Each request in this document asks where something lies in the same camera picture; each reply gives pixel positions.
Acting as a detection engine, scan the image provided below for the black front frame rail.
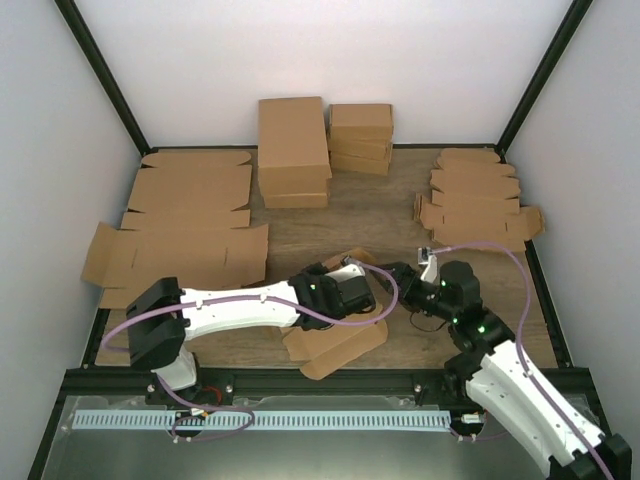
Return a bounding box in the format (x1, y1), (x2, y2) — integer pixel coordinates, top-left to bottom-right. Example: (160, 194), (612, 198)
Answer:
(59, 367), (593, 401)

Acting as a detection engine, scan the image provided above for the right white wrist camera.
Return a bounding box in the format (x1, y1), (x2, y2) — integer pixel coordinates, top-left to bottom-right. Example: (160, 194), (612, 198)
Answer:
(418, 247), (438, 283)

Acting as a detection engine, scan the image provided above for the black frame post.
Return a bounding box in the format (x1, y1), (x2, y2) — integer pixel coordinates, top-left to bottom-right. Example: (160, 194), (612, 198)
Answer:
(496, 0), (593, 154)
(54, 0), (151, 157)

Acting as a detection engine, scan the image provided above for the left black frame post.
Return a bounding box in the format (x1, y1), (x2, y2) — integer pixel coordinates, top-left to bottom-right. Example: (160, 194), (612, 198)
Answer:
(54, 0), (151, 157)

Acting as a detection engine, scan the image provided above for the middle small folded box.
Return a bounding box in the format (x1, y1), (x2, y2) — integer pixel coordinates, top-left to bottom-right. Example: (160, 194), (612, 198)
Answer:
(327, 133), (392, 160)

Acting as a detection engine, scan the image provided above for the large folded box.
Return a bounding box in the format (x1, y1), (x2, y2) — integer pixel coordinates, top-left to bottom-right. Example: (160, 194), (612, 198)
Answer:
(257, 96), (332, 196)
(263, 193), (329, 209)

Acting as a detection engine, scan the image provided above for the top large folded box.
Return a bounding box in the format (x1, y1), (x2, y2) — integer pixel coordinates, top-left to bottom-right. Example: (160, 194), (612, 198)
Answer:
(257, 96), (332, 196)

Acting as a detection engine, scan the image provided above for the top small folded box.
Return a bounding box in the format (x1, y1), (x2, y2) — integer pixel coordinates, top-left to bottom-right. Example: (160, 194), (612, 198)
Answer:
(329, 104), (394, 140)

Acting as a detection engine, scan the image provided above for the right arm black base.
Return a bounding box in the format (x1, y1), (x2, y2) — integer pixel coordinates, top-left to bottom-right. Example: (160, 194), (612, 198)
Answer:
(411, 369), (480, 409)

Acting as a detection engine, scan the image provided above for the small folded box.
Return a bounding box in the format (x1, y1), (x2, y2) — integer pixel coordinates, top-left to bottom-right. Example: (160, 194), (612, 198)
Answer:
(330, 152), (390, 176)
(327, 133), (392, 160)
(329, 104), (394, 140)

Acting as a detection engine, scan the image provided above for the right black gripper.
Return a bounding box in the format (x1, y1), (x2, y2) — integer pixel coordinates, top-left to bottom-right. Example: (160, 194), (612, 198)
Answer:
(370, 262), (457, 323)

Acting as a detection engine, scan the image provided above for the large flat cardboard blank stack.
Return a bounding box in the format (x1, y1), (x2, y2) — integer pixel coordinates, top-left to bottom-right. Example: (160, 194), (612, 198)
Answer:
(81, 150), (269, 309)

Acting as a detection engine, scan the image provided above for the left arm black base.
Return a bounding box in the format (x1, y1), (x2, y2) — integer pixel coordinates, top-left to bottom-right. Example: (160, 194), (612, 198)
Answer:
(145, 368), (235, 408)

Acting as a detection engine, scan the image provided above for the small flat cardboard blank stack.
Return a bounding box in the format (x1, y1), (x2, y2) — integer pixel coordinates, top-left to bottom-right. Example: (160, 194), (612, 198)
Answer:
(414, 148), (545, 252)

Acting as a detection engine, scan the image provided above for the bottom small folded box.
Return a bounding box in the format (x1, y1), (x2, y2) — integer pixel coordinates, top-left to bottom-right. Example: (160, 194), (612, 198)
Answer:
(330, 152), (390, 176)

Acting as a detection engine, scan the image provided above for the right black frame post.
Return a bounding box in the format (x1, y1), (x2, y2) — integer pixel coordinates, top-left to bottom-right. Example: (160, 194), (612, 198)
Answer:
(496, 0), (593, 154)

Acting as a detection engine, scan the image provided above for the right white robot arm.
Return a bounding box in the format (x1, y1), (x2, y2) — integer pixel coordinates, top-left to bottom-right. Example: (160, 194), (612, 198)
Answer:
(382, 261), (632, 479)

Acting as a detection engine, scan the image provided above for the light blue slotted cable duct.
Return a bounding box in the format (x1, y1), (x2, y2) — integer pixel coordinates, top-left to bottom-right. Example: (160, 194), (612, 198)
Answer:
(71, 410), (451, 432)

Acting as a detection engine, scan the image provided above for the bottom large folded box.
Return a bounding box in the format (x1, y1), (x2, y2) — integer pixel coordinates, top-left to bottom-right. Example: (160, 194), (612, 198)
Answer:
(263, 193), (329, 209)

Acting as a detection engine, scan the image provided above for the small cardboard box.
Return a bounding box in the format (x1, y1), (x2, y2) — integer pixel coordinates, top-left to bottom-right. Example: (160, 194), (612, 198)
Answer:
(281, 247), (388, 380)

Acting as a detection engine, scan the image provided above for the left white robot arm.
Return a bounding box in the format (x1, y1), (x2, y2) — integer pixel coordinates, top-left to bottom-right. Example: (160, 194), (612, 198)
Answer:
(126, 264), (377, 404)

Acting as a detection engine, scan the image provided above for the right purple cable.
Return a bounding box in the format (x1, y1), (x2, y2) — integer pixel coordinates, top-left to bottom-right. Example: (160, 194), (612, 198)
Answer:
(431, 241), (621, 480)

